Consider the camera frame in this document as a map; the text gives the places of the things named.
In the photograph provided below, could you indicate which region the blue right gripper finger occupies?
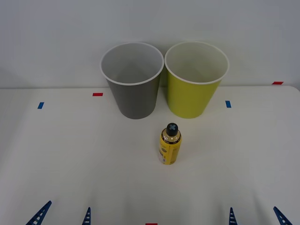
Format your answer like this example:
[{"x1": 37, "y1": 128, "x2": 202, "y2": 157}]
[
  {"x1": 273, "y1": 206, "x2": 293, "y2": 225},
  {"x1": 229, "y1": 207, "x2": 239, "y2": 225}
]

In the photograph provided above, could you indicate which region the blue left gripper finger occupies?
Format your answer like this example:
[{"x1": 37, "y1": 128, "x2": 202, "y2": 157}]
[
  {"x1": 82, "y1": 207, "x2": 91, "y2": 225},
  {"x1": 25, "y1": 200, "x2": 53, "y2": 225}
]

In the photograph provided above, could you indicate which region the yellow bottle with black cap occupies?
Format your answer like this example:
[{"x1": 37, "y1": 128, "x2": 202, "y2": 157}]
[{"x1": 158, "y1": 122, "x2": 182, "y2": 165}]

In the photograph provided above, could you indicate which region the yellow-green plastic waste bin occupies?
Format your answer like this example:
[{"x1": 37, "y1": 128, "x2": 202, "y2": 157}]
[{"x1": 164, "y1": 41, "x2": 230, "y2": 119}]

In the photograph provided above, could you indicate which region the grey plastic waste bin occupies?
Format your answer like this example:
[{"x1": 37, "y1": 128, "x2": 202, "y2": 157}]
[{"x1": 99, "y1": 42, "x2": 165, "y2": 120}]

